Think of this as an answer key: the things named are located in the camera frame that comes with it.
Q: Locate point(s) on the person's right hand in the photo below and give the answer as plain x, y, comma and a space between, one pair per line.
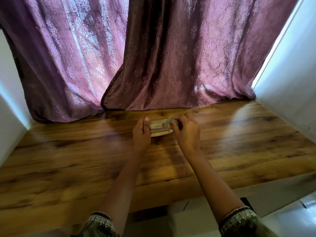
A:
188, 135

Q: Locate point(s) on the person's left hand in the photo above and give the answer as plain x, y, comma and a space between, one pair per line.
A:
141, 135

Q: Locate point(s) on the person's right fingers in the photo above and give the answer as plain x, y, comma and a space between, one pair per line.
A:
178, 123

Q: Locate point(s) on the person's left thumb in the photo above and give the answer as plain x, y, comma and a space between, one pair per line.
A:
146, 122

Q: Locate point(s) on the light blue cleaning cloth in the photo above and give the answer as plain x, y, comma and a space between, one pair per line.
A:
169, 120

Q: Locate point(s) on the thin metal frame eyeglasses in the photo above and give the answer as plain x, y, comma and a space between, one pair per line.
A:
157, 122

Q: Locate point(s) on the person's right forearm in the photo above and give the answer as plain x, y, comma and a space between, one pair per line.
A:
212, 180

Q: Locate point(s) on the person's left forearm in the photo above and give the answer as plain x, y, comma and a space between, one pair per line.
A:
124, 182

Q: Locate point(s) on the white eyeglass case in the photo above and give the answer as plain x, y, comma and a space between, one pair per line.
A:
161, 132

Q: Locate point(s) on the purple patterned curtain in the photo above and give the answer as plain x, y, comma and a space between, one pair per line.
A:
187, 54
56, 59

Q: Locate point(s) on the white cardboard box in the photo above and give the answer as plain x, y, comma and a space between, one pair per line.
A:
197, 219

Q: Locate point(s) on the person's left patterned sleeve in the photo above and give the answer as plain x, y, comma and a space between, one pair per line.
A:
98, 225

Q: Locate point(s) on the person's patterned sleeve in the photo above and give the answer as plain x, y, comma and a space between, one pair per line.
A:
243, 223
98, 225

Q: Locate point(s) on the person's right patterned sleeve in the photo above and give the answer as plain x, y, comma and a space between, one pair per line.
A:
243, 223

